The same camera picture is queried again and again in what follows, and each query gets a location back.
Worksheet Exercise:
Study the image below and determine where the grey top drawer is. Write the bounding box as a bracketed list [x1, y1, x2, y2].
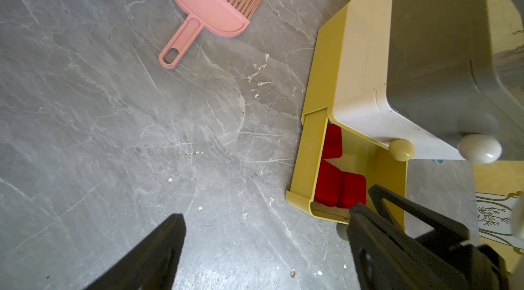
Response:
[387, 0, 523, 160]

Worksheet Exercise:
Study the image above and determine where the pink hand brush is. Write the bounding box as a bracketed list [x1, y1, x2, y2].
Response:
[159, 0, 263, 69]

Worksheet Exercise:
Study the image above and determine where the three-tier drawer cabinet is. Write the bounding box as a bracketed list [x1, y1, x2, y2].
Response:
[302, 0, 523, 164]

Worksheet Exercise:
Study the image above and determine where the white drawer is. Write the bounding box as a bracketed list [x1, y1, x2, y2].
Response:
[322, 0, 460, 160]

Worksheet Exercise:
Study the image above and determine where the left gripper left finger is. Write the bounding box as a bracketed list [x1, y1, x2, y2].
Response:
[87, 214, 186, 289]

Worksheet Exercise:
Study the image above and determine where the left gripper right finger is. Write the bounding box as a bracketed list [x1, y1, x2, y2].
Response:
[347, 204, 470, 289]

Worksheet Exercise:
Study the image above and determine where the yellow bottom drawer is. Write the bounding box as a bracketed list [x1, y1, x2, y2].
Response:
[285, 1, 408, 242]

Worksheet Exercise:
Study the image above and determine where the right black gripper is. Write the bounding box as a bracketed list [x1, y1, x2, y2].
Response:
[368, 184, 510, 289]

